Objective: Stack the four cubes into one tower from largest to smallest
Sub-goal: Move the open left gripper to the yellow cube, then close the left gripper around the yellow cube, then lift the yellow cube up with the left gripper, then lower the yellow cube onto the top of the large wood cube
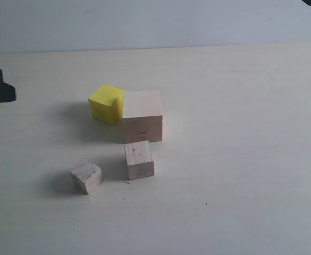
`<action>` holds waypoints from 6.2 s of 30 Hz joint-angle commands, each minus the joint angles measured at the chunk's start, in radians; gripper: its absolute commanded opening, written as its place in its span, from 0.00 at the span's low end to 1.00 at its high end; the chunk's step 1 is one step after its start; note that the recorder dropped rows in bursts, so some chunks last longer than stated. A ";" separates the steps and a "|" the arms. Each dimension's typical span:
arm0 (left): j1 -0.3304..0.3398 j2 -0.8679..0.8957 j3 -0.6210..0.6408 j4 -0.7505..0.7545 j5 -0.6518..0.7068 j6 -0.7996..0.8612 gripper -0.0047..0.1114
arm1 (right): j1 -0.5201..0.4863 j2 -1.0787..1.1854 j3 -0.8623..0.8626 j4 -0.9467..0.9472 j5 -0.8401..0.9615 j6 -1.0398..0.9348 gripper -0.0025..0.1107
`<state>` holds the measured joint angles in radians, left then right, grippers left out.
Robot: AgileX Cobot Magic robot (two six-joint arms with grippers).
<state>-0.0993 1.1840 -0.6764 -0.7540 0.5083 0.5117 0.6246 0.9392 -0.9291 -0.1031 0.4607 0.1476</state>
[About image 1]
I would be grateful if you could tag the yellow painted wooden cube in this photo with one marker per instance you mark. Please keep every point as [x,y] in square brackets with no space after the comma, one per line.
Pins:
[106,104]

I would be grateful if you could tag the large plain wooden cube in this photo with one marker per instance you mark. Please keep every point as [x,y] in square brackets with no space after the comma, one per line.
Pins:
[142,117]

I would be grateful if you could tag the medium plain wooden cube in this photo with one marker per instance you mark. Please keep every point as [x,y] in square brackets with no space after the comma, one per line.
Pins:
[140,163]

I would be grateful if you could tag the small plain wooden cube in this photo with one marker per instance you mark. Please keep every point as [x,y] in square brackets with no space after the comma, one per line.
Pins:
[87,176]

